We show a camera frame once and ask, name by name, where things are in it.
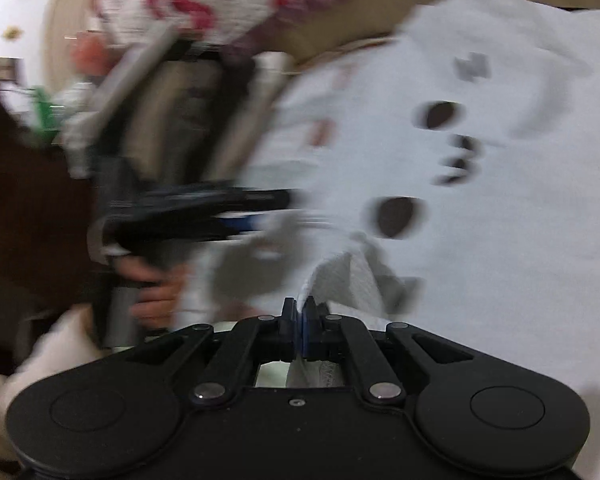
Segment person's left hand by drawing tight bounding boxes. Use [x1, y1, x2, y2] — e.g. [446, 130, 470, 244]
[115, 255, 192, 332]

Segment quilted bear pattern blanket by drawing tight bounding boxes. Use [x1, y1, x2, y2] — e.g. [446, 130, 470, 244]
[275, 0, 600, 68]

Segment dark wooden cabinet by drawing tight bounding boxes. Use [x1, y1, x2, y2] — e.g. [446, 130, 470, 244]
[0, 95, 111, 321]

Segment beige folded garment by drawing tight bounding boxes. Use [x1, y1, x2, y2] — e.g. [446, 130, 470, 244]
[140, 62, 226, 181]

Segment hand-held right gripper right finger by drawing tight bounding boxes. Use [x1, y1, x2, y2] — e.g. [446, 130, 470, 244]
[302, 297, 476, 406]

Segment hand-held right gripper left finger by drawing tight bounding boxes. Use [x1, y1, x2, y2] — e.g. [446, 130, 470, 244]
[125, 297, 299, 406]

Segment green plastic item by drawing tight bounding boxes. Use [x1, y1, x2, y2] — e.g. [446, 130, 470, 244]
[30, 85, 58, 138]

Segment light grey printed shirt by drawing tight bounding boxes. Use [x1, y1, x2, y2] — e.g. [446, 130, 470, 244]
[180, 0, 600, 391]

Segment grey pink plush toy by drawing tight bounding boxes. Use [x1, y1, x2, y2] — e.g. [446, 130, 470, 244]
[72, 30, 113, 73]

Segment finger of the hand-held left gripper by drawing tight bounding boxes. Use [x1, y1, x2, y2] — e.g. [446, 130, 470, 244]
[202, 187, 293, 241]

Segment person's left forearm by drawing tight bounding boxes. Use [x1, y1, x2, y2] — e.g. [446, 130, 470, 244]
[0, 305, 106, 471]

